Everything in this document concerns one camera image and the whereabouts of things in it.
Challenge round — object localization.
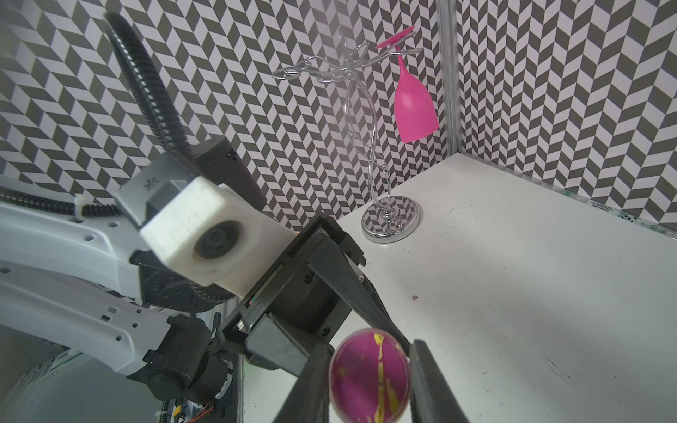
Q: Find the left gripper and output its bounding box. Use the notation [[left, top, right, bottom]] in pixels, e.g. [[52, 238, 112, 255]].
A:
[[219, 213, 410, 376]]

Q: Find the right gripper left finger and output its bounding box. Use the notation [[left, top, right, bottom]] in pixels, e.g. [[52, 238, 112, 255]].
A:
[[273, 344, 333, 423]]

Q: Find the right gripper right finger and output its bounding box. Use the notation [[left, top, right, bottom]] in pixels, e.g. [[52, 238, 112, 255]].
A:
[[409, 339, 469, 423]]

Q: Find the magenta jar lid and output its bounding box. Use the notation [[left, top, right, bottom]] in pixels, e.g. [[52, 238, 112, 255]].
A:
[[329, 329, 411, 422]]

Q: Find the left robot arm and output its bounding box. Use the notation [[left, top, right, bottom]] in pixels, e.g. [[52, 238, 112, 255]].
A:
[[1, 12, 410, 405]]

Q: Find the pink plastic wine glass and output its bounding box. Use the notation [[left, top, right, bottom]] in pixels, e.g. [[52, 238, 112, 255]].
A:
[[394, 56, 440, 144]]

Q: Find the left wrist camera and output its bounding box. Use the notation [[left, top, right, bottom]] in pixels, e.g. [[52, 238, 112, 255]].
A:
[[116, 160, 294, 297]]

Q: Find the chrome wire glass rack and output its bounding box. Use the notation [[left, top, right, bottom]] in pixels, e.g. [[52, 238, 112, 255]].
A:
[[272, 33, 424, 245]]

